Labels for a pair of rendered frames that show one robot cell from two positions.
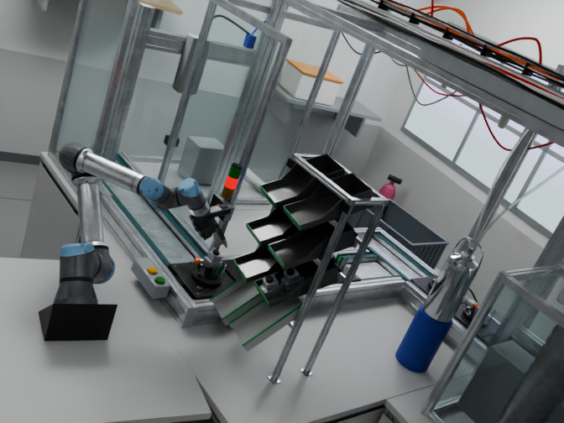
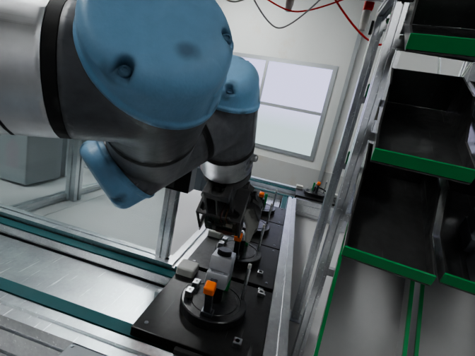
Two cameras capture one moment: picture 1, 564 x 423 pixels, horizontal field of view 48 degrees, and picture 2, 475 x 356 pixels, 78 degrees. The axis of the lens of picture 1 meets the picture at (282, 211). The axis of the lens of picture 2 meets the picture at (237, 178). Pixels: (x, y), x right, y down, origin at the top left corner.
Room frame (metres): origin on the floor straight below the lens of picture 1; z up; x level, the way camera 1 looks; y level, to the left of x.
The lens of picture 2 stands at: (1.92, 0.52, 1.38)
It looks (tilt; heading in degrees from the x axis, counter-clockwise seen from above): 13 degrees down; 325
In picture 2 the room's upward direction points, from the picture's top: 12 degrees clockwise
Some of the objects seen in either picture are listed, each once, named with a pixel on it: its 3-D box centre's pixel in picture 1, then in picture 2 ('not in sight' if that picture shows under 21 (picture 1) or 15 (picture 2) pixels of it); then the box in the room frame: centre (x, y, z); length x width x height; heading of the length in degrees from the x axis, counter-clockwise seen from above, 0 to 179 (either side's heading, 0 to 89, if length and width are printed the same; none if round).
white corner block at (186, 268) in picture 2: not in sight; (187, 271); (2.50, 0.20, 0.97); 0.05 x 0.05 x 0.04; 45
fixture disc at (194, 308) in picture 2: (206, 275); (213, 302); (2.36, 0.20, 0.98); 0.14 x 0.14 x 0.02
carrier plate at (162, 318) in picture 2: (206, 279); (211, 310); (2.36, 0.20, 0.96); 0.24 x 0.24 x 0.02; 45
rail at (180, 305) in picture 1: (143, 254); (40, 336); (2.45, 0.50, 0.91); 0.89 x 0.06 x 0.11; 45
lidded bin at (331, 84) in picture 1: (310, 82); not in sight; (5.63, 0.17, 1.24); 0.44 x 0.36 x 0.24; 125
